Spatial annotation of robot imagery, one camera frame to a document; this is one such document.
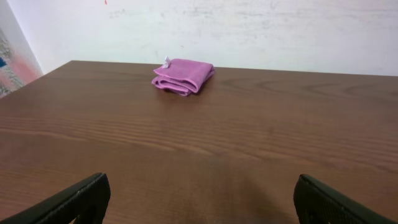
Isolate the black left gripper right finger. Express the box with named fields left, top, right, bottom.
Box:
left=293, top=174, right=397, bottom=224

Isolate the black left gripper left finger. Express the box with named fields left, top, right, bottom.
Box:
left=1, top=172, right=111, bottom=224

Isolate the folded purple cloth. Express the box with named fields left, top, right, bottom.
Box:
left=152, top=57, right=215, bottom=96

